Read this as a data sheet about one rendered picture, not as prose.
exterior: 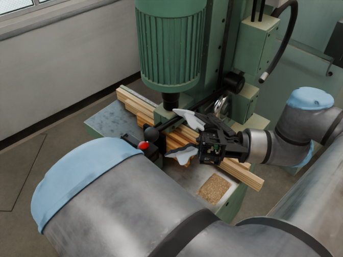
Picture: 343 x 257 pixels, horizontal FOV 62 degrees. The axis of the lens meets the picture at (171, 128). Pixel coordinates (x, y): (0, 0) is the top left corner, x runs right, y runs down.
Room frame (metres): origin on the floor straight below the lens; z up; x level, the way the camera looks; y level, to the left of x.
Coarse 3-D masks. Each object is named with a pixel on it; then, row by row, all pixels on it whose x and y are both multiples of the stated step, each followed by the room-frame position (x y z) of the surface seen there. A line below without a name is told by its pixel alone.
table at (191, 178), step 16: (112, 112) 0.83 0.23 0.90; (128, 112) 0.83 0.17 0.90; (96, 128) 0.74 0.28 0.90; (112, 128) 0.74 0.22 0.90; (128, 128) 0.74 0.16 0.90; (176, 160) 0.59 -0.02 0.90; (192, 160) 0.59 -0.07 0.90; (176, 176) 0.53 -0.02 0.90; (192, 176) 0.53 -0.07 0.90; (208, 176) 0.53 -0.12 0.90; (224, 176) 0.53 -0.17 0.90; (192, 192) 0.47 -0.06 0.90; (208, 208) 0.42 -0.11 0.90; (224, 208) 0.44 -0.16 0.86
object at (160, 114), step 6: (180, 96) 0.76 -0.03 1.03; (186, 96) 0.76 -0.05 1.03; (180, 102) 0.73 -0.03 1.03; (186, 102) 0.73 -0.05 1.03; (192, 102) 0.75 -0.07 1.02; (156, 108) 0.70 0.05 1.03; (162, 108) 0.70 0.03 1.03; (180, 108) 0.70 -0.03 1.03; (186, 108) 0.72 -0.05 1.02; (156, 114) 0.68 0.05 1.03; (162, 114) 0.67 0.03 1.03; (168, 114) 0.67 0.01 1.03; (174, 114) 0.67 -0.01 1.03; (156, 120) 0.69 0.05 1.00; (162, 120) 0.67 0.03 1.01; (180, 120) 0.70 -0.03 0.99; (174, 126) 0.66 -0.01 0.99; (168, 132) 0.65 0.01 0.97
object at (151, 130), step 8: (232, 72) 0.74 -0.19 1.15; (240, 72) 0.76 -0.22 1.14; (224, 80) 0.72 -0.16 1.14; (232, 80) 0.71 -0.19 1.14; (240, 80) 0.71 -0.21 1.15; (224, 88) 0.68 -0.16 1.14; (232, 88) 0.70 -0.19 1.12; (240, 88) 0.72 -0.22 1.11; (208, 96) 0.62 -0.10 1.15; (200, 104) 0.58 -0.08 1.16; (168, 120) 0.49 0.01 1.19; (176, 120) 0.50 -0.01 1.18; (152, 128) 0.44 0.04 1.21; (160, 128) 0.46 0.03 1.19; (144, 136) 0.43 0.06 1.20; (152, 136) 0.43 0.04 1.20
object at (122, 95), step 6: (120, 90) 0.90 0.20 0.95; (120, 96) 0.89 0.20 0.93; (126, 96) 0.87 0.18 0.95; (132, 96) 0.86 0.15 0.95; (138, 102) 0.83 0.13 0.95; (144, 102) 0.83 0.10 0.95; (144, 108) 0.81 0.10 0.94; (150, 108) 0.80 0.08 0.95; (180, 126) 0.70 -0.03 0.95; (186, 126) 0.70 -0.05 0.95; (186, 132) 0.68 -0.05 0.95; (192, 132) 0.67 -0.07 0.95; (234, 162) 0.55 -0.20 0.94; (246, 168) 0.53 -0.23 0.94
